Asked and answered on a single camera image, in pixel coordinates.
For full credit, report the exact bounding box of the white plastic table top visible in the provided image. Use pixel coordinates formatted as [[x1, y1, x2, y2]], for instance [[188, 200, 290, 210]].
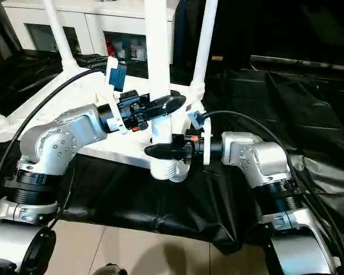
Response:
[[0, 67, 216, 183]]

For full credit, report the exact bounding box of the black mat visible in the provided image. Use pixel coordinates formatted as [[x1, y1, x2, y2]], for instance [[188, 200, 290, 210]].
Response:
[[0, 48, 344, 256]]

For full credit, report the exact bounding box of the black box with gold label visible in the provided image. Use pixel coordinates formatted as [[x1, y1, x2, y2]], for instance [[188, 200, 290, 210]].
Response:
[[171, 0, 252, 73]]

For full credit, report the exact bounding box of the white cabinet with glass doors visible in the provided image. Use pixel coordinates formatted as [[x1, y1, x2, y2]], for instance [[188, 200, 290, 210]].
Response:
[[1, 0, 176, 78]]

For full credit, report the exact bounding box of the dark long bar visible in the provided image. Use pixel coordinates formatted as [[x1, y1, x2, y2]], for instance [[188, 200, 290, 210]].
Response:
[[249, 54, 344, 73]]

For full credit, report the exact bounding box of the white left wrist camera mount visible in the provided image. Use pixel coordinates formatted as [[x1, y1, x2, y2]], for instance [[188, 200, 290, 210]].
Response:
[[104, 56, 133, 136]]

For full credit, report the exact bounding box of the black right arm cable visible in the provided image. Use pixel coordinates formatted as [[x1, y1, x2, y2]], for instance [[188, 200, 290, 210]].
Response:
[[200, 110, 344, 275]]

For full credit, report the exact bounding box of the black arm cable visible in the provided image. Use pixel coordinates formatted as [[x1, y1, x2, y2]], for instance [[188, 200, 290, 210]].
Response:
[[200, 110, 344, 275], [0, 69, 109, 223]]

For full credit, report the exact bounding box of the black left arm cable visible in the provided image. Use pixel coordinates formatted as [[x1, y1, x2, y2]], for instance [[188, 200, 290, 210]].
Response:
[[0, 69, 109, 223]]

